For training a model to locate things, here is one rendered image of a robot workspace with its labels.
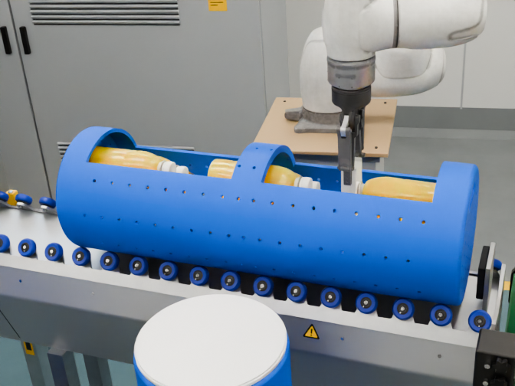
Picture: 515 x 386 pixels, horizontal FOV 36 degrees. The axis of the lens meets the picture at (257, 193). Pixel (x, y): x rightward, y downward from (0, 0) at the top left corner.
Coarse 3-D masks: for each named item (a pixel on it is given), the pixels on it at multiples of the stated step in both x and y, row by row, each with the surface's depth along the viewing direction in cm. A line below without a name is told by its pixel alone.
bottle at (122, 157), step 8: (96, 152) 179; (104, 152) 178; (112, 152) 178; (120, 152) 177; (128, 152) 177; (136, 152) 176; (144, 152) 176; (96, 160) 178; (104, 160) 177; (112, 160) 177; (120, 160) 176; (128, 160) 175; (136, 160) 175; (144, 160) 175; (152, 160) 175; (160, 160) 177; (152, 168) 174; (160, 168) 175
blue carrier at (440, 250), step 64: (64, 192) 174; (128, 192) 169; (192, 192) 164; (256, 192) 160; (320, 192) 156; (448, 192) 149; (192, 256) 170; (256, 256) 163; (320, 256) 157; (384, 256) 152; (448, 256) 147
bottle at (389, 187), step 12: (372, 180) 159; (384, 180) 158; (396, 180) 157; (408, 180) 157; (360, 192) 160; (372, 192) 157; (384, 192) 156; (396, 192) 156; (408, 192) 155; (420, 192) 154; (432, 192) 154
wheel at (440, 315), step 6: (438, 306) 158; (444, 306) 158; (432, 312) 158; (438, 312) 158; (444, 312) 157; (450, 312) 157; (432, 318) 158; (438, 318) 158; (444, 318) 157; (450, 318) 157; (438, 324) 157; (444, 324) 157
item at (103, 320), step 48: (48, 240) 199; (0, 288) 196; (48, 288) 191; (96, 288) 186; (0, 336) 215; (48, 336) 206; (96, 336) 197; (288, 336) 171; (336, 336) 167; (384, 336) 163; (336, 384) 177; (384, 384) 170; (432, 384) 164
